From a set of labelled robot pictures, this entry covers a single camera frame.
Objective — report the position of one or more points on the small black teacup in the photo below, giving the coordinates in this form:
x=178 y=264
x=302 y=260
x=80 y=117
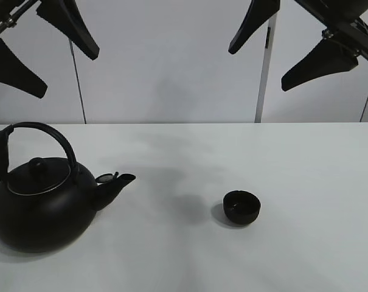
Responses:
x=241 y=207

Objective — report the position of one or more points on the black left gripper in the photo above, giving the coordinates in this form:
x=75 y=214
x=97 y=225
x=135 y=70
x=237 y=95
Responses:
x=63 y=15

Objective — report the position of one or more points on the silver vertical metal post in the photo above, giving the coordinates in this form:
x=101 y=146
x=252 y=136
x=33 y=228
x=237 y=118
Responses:
x=271 y=25

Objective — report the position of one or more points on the black round tea kettle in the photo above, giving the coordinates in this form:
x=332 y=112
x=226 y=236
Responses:
x=47 y=203

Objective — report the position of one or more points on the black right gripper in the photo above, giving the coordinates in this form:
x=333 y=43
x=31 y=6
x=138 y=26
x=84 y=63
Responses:
x=345 y=36

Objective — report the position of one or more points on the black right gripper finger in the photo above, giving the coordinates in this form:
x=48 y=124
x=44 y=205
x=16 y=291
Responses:
x=258 y=13

